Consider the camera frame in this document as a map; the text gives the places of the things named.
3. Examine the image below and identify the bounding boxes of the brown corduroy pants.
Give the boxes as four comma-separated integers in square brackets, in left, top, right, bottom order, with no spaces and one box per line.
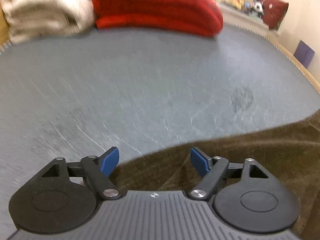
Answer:
[110,112,319,239]

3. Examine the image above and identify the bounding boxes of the panda plush toy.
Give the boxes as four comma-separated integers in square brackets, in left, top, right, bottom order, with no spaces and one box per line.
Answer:
[251,2,264,15]

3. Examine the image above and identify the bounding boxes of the red folded blanket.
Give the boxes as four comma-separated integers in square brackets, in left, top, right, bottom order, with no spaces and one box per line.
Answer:
[92,0,224,38]

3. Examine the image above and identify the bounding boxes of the purple wall panel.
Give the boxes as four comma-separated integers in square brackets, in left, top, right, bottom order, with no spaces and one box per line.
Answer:
[294,40,315,69]

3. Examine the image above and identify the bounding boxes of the beige folded blanket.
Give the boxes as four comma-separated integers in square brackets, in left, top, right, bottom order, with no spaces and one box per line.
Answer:
[1,0,95,44]

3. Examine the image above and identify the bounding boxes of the dark red cushion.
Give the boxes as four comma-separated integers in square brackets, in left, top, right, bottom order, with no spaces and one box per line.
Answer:
[260,0,289,30]

